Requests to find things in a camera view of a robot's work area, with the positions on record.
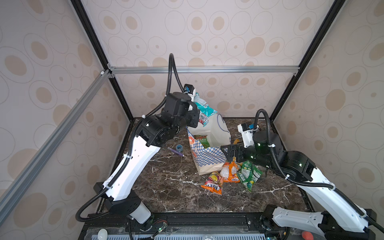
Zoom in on teal snack packet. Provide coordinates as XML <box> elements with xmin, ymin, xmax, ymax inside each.
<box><xmin>194</xmin><ymin>93</ymin><xmax>218</xmax><ymax>127</ymax></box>

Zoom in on orange snack packet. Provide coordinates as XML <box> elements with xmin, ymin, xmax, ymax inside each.
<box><xmin>220</xmin><ymin>161</ymin><xmax>240</xmax><ymax>183</ymax></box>

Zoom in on green snack packet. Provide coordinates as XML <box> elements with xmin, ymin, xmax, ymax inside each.
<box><xmin>237</xmin><ymin>161</ymin><xmax>263</xmax><ymax>192</ymax></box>

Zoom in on blue checkered paper bag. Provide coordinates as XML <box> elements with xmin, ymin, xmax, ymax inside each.
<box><xmin>187</xmin><ymin>114</ymin><xmax>231</xmax><ymax>176</ymax></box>

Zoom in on red yellow snack packet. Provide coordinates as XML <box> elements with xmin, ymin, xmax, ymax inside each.
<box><xmin>201</xmin><ymin>172</ymin><xmax>224</xmax><ymax>195</ymax></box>

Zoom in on green corn chips packet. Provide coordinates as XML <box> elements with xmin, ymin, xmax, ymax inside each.
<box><xmin>194</xmin><ymin>135</ymin><xmax>210</xmax><ymax>149</ymax></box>

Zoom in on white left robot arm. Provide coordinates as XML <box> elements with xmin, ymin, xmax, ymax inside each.
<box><xmin>75</xmin><ymin>54</ymin><xmax>200</xmax><ymax>224</ymax></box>

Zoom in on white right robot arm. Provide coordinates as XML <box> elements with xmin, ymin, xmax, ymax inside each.
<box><xmin>221</xmin><ymin>109</ymin><xmax>384</xmax><ymax>240</ymax></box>

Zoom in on blue tape roll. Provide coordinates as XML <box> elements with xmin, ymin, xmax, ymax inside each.
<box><xmin>176</xmin><ymin>144</ymin><xmax>183</xmax><ymax>153</ymax></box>

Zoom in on purple marker pen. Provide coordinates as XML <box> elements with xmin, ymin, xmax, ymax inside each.
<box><xmin>167</xmin><ymin>147</ymin><xmax>185</xmax><ymax>157</ymax></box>

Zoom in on red emergency button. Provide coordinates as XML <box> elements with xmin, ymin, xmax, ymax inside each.
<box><xmin>301</xmin><ymin>231</ymin><xmax>314</xmax><ymax>240</ymax></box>

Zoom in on white round knob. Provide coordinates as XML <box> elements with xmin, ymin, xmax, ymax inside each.
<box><xmin>97</xmin><ymin>229</ymin><xmax>108</xmax><ymax>240</ymax></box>

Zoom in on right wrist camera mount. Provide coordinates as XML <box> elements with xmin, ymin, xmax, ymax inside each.
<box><xmin>238</xmin><ymin>123</ymin><xmax>259</xmax><ymax>148</ymax></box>

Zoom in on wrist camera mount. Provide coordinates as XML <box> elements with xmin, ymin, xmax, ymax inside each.
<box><xmin>183</xmin><ymin>84</ymin><xmax>196</xmax><ymax>102</ymax></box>
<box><xmin>238</xmin><ymin>123</ymin><xmax>259</xmax><ymax>148</ymax></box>

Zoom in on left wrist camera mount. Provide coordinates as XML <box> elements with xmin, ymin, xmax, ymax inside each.
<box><xmin>183</xmin><ymin>84</ymin><xmax>196</xmax><ymax>102</ymax></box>

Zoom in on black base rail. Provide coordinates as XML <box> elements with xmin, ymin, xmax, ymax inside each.
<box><xmin>78</xmin><ymin>212</ymin><xmax>337</xmax><ymax>240</ymax></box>

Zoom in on aluminium rail back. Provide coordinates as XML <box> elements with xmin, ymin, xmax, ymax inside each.
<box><xmin>110</xmin><ymin>66</ymin><xmax>300</xmax><ymax>75</ymax></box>

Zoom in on aluminium rail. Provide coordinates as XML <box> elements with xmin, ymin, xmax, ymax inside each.
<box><xmin>110</xmin><ymin>66</ymin><xmax>300</xmax><ymax>75</ymax></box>
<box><xmin>1</xmin><ymin>70</ymin><xmax>111</xmax><ymax>225</ymax></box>

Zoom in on black corner frame post left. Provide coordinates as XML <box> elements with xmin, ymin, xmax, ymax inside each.
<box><xmin>70</xmin><ymin>0</ymin><xmax>135</xmax><ymax>122</ymax></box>

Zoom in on black corner frame post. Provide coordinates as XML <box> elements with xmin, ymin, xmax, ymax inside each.
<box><xmin>270</xmin><ymin>0</ymin><xmax>346</xmax><ymax>122</ymax></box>
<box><xmin>70</xmin><ymin>0</ymin><xmax>135</xmax><ymax>122</ymax></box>

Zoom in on black corner frame post right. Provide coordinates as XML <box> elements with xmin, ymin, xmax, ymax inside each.
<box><xmin>270</xmin><ymin>0</ymin><xmax>346</xmax><ymax>122</ymax></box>

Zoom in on aluminium rail left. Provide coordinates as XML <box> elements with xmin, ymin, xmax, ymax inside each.
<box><xmin>1</xmin><ymin>70</ymin><xmax>111</xmax><ymax>225</ymax></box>

